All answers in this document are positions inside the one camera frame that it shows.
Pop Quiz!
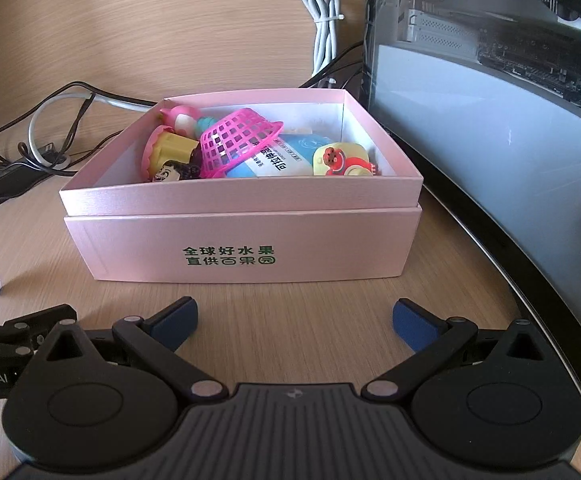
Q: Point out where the glass-sided computer case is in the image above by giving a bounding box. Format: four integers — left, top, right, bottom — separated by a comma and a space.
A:
363, 0, 581, 429

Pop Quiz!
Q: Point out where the pink toy figure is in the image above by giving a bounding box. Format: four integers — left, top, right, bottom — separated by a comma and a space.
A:
157, 103, 216, 139

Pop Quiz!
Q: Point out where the wooden desktop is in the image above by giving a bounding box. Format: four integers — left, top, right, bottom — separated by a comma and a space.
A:
0, 76, 581, 431

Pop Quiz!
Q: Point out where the yellow toy with pink frill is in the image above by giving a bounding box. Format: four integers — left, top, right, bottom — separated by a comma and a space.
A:
141, 126, 202, 181

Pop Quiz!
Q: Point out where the pink cardboard box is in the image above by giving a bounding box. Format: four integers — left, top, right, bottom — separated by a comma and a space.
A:
59, 88, 425, 284

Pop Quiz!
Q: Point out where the black and white figure keychain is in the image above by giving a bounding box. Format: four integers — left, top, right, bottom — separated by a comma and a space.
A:
151, 159, 202, 185

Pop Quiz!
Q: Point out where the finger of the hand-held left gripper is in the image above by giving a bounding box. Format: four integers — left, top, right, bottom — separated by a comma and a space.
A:
0, 303, 78, 359

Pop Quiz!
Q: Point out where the grey cable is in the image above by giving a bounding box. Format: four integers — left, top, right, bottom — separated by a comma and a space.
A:
27, 92, 157, 167

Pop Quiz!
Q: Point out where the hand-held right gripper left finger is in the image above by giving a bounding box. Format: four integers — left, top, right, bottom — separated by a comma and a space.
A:
33, 296, 226, 401

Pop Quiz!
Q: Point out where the pink plastic strainer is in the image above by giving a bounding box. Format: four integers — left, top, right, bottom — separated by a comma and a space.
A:
198, 108, 285, 180

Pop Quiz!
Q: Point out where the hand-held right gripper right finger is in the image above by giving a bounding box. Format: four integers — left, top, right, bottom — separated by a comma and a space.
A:
361, 298, 547, 401

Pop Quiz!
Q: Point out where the blue and white packet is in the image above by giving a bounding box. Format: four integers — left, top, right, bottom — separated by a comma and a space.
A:
225, 132, 332, 180

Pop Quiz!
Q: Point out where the white bundled cable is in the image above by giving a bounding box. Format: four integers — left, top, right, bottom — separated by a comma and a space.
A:
297, 0, 346, 79

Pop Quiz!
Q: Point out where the yellow bear keychain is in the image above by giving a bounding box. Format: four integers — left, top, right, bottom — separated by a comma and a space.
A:
313, 142, 383, 179

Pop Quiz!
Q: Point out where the black cable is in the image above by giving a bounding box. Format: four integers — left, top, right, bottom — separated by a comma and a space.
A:
0, 81, 162, 167
297, 42, 367, 92

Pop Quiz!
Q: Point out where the black power adapter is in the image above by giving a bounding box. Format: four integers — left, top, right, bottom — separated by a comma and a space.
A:
0, 157, 69, 204

